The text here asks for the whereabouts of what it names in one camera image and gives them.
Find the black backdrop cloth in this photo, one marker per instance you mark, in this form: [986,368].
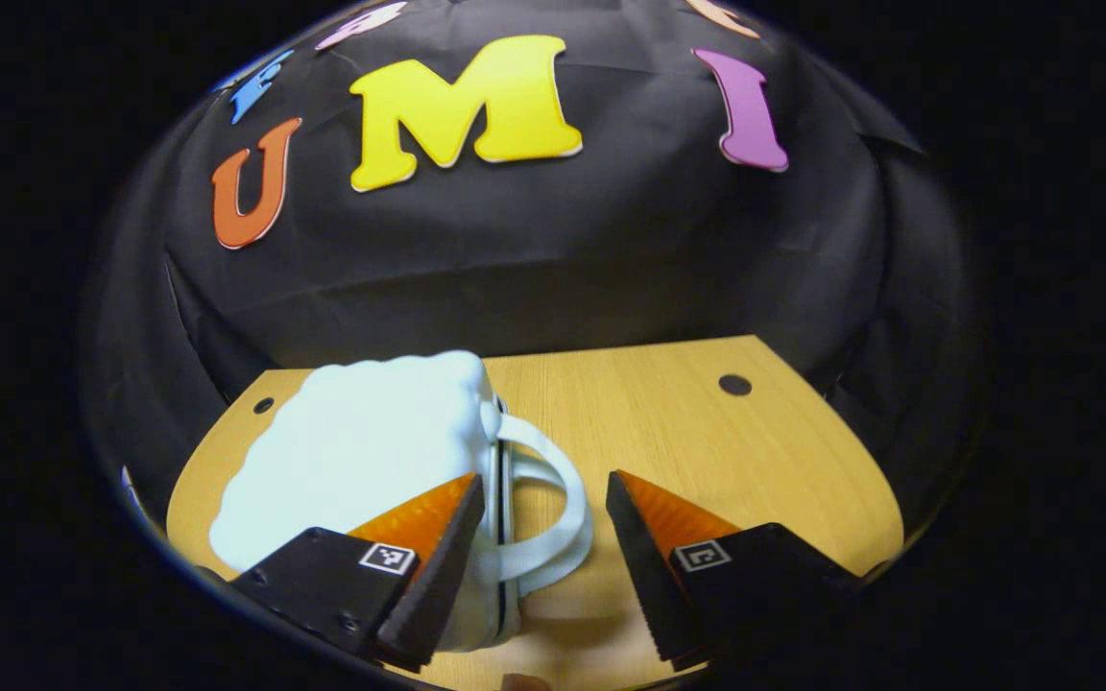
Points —
[563,250]

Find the black round table grommet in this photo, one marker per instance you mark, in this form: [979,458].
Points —
[263,405]
[734,385]

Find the white blue printed object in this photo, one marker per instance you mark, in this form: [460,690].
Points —
[131,485]

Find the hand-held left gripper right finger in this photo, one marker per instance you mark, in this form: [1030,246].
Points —
[644,576]

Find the light blue suitcase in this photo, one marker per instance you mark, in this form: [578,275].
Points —
[361,441]

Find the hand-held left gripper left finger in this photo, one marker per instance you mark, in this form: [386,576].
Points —
[443,585]

